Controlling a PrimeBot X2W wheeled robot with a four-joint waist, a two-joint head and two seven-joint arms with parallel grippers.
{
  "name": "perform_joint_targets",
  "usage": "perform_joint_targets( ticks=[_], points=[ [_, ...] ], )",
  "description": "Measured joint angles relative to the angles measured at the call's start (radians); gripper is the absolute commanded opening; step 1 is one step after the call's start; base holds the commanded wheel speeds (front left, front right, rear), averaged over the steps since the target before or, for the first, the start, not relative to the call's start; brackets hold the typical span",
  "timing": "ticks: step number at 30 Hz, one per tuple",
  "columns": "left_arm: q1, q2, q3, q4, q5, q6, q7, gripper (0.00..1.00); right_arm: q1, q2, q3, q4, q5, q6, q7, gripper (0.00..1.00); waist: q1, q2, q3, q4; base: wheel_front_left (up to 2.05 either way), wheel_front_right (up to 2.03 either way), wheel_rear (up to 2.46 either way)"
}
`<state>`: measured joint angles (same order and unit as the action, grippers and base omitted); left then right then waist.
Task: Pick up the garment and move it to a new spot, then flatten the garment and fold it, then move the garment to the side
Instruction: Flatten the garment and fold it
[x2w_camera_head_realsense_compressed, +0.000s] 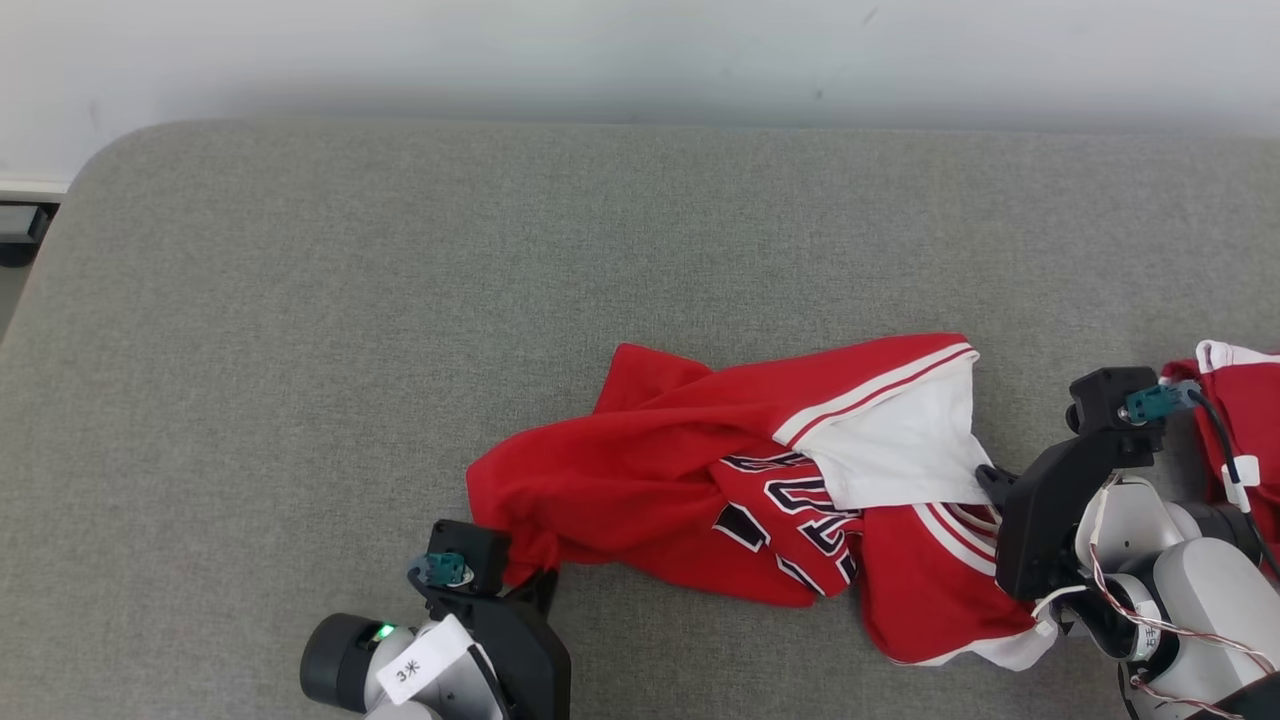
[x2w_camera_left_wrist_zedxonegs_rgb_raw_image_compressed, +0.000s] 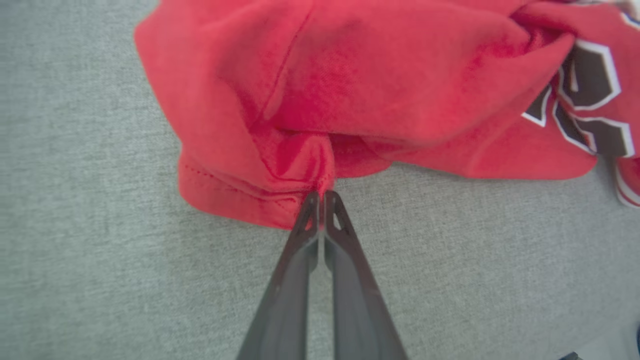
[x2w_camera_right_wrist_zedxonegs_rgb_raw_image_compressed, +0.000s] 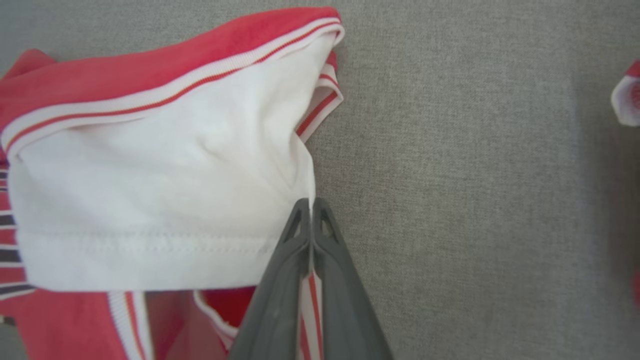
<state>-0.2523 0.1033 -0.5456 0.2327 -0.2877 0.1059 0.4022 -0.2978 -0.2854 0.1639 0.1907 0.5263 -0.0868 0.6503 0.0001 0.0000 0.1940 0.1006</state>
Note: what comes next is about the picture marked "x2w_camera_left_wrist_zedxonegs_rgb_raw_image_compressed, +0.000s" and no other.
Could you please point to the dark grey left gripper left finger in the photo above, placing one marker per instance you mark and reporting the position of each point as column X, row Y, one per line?
column 285, row 320

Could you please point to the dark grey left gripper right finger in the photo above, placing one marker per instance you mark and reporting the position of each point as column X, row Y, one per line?
column 360, row 325

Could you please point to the red jersey with white sleeves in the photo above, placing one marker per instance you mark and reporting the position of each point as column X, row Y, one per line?
column 375, row 75

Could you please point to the grey fabric sofa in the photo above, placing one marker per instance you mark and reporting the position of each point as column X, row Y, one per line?
column 100, row 250

